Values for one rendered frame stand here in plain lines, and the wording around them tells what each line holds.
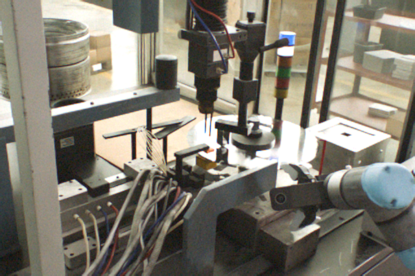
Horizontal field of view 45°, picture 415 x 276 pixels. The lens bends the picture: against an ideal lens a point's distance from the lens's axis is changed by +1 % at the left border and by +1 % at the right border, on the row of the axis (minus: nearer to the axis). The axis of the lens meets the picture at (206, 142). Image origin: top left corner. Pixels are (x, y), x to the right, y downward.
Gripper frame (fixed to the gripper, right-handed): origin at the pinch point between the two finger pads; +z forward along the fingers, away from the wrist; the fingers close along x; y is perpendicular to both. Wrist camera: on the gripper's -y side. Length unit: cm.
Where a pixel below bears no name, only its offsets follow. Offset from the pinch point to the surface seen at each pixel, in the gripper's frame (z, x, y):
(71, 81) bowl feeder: 56, 43, -37
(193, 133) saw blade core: 18.1, 18.7, -12.6
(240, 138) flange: 10.5, 15.3, -3.3
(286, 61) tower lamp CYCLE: 22.0, 37.8, 19.7
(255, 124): 8.2, 18.0, 0.1
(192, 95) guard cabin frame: 93, 45, 15
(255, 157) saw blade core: 3.9, 9.8, -3.4
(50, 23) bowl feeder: 72, 69, -40
